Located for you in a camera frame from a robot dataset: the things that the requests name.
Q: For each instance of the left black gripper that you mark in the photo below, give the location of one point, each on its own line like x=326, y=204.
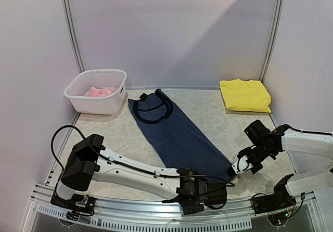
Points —
x=190, y=211

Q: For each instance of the navy blue tank top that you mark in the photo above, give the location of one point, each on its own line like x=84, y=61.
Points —
x=176, y=139

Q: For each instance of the pink garment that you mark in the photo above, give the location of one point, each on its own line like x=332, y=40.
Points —
x=100, y=92

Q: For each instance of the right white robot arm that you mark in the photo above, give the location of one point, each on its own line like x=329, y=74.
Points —
x=310, y=153

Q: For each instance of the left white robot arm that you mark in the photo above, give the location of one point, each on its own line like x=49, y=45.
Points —
x=90, y=160

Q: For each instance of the white plastic laundry basket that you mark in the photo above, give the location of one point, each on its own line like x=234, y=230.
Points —
x=108, y=105

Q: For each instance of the folded yellow shirt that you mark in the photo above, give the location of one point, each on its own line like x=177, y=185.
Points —
x=245, y=96

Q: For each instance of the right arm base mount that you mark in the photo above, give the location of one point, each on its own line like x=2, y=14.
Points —
x=279, y=199

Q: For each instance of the aluminium front rail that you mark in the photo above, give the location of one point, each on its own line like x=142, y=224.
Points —
x=127, y=215

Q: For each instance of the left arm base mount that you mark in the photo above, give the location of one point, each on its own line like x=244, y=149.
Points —
x=78, y=204

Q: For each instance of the right aluminium frame post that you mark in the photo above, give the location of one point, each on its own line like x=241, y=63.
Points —
x=272, y=38

